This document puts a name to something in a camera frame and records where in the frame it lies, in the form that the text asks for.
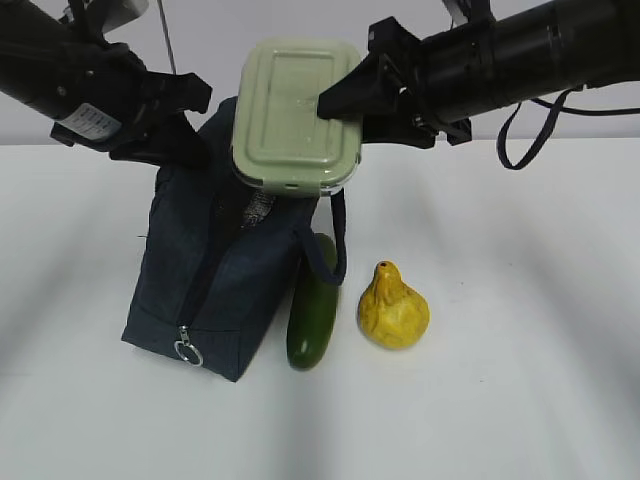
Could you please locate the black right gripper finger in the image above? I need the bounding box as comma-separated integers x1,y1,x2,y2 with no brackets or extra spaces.
362,107,435,149
317,54,395,119

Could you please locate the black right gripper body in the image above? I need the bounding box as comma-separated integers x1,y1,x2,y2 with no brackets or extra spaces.
367,16,495,145

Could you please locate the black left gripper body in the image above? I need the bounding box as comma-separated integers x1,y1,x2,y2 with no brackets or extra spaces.
49,42,214,164

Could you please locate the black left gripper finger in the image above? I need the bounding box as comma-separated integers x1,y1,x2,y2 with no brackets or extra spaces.
109,112,210,169
149,72,213,114

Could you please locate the green lid food container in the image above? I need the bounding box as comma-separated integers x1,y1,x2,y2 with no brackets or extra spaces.
231,37,362,197

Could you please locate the dark navy lunch bag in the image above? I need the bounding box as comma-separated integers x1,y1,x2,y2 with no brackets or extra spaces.
121,97,347,382

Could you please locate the green cucumber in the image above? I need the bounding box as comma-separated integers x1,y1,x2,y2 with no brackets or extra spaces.
286,257,340,371

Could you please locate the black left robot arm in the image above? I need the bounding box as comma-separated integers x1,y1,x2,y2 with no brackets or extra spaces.
1,1,212,168

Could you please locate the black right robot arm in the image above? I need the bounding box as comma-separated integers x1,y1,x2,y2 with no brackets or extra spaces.
317,0,639,149

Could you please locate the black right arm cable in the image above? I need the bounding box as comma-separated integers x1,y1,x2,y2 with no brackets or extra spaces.
497,82,640,172

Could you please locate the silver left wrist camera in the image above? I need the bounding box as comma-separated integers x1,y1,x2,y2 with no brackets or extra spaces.
80,0,149,33

